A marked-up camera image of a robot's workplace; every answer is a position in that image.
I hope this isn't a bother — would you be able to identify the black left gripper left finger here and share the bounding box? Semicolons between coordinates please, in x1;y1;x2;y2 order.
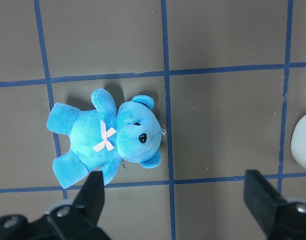
0;171;110;240

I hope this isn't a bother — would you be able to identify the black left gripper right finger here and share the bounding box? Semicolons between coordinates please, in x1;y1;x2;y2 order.
243;169;306;240

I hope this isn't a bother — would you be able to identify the white trash can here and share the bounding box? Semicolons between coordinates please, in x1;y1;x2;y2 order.
290;115;306;169

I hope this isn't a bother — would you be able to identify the blue teddy bear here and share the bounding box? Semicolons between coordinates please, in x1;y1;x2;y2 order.
47;88;163;189

